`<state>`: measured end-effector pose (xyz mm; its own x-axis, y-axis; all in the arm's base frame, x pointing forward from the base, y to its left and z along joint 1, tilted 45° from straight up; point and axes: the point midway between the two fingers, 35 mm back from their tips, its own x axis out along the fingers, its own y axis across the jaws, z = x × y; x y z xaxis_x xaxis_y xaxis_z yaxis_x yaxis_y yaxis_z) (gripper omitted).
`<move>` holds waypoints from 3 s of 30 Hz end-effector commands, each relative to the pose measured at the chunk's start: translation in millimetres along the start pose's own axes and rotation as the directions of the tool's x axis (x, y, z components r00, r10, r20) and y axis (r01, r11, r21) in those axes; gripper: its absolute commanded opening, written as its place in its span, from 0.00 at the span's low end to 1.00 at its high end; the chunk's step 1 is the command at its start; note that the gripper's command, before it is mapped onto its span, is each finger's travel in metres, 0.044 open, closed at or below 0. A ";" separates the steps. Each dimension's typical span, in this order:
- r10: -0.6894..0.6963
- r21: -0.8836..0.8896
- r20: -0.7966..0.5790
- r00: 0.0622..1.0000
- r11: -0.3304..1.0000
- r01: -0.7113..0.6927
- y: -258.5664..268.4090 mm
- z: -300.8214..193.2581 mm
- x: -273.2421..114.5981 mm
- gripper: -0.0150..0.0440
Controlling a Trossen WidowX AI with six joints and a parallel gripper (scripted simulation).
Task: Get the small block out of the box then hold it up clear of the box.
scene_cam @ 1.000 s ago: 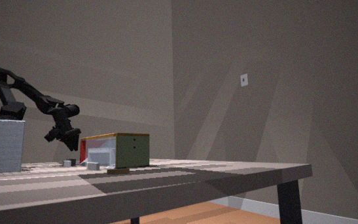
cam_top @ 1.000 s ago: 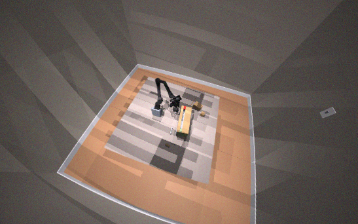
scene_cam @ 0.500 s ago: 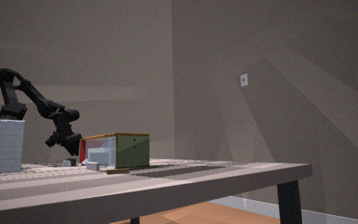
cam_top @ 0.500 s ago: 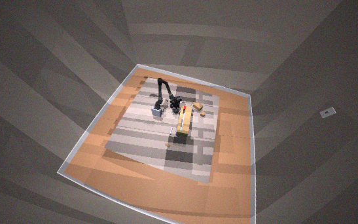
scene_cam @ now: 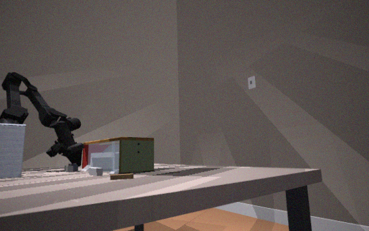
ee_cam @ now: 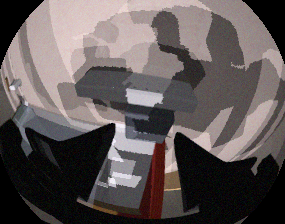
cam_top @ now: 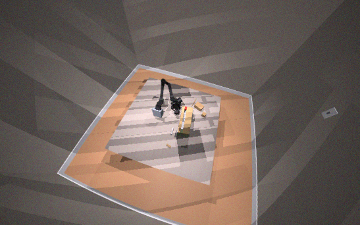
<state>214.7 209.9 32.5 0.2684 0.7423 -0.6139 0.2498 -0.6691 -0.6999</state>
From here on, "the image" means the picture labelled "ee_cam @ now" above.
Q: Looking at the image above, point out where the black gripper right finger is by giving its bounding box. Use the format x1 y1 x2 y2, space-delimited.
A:
174 132 258 212

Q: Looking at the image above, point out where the tan rectangular block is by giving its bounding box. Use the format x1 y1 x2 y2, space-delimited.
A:
163 171 181 190

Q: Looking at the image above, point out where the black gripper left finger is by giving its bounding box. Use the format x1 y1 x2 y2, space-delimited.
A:
25 123 117 202

